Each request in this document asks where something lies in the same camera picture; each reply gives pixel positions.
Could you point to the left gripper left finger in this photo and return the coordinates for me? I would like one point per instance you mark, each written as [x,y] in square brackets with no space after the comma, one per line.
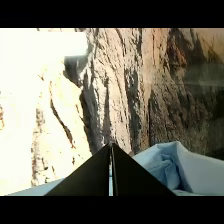
[90,178]

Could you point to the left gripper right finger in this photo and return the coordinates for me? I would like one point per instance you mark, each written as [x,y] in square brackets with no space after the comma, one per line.
[136,180]

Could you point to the light blue shirt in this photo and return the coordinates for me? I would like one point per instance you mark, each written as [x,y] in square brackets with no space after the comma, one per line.
[186,170]

